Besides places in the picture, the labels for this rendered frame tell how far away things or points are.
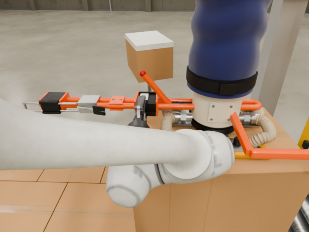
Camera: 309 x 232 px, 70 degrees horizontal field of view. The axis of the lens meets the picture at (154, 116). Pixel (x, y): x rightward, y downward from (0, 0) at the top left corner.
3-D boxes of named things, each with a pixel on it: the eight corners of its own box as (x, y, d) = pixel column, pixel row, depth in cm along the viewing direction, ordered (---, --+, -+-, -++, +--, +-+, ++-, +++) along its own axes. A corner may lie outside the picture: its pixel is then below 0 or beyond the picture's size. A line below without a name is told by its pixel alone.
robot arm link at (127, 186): (123, 168, 63) (167, 160, 61) (110, 218, 50) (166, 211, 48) (108, 139, 58) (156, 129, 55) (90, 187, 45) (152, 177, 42)
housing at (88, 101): (102, 105, 87) (100, 94, 85) (97, 113, 81) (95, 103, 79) (85, 104, 87) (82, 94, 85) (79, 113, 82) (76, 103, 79)
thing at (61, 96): (71, 102, 88) (68, 91, 86) (64, 112, 82) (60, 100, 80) (51, 102, 89) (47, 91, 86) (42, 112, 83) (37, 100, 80)
